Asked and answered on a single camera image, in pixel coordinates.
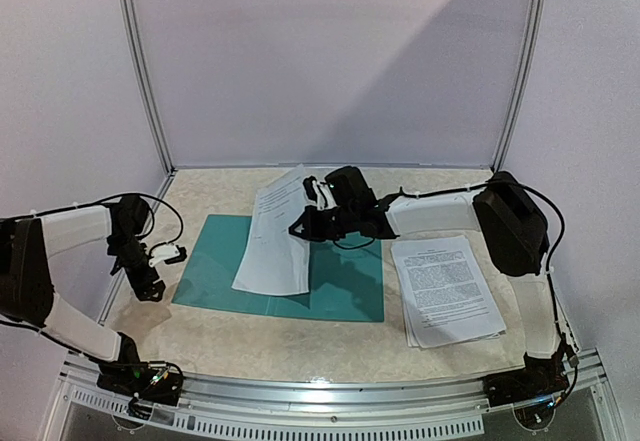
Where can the right aluminium corner post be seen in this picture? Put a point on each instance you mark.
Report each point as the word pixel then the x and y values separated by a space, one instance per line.
pixel 525 60

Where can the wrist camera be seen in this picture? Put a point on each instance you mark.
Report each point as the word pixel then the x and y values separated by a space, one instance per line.
pixel 344 187
pixel 168 254

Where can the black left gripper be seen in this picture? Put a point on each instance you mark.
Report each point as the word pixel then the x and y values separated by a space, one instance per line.
pixel 144 292

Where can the left aluminium corner post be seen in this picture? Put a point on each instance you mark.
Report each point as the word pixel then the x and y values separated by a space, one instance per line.
pixel 143 79

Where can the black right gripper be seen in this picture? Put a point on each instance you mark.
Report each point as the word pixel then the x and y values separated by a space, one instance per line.
pixel 323 219

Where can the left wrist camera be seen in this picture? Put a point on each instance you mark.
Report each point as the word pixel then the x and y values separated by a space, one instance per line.
pixel 168 254

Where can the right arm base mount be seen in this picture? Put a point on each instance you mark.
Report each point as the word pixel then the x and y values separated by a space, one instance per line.
pixel 552 379

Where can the green file folder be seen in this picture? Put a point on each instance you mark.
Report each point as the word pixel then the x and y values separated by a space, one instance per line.
pixel 345 285

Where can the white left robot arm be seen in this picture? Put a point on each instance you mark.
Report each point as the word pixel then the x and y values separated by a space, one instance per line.
pixel 46 254

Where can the printed signature page sheet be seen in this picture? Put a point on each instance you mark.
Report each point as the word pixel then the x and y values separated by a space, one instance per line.
pixel 275 263

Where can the white paper stack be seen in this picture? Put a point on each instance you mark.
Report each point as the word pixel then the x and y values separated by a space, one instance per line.
pixel 440 329

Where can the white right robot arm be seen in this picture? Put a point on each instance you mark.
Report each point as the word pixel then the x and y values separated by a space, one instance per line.
pixel 504 211

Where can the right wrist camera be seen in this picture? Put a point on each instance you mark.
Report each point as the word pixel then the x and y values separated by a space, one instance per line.
pixel 344 187

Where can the printed text page sheet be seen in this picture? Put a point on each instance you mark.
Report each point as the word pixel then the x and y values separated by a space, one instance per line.
pixel 441 274

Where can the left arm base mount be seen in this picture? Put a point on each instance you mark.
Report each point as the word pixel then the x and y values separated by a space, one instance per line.
pixel 145 383

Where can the aluminium front rail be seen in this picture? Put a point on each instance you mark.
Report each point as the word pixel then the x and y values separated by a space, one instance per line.
pixel 217 408

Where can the aluminium corner post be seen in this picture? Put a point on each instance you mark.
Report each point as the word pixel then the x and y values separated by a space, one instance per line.
pixel 143 79
pixel 525 60

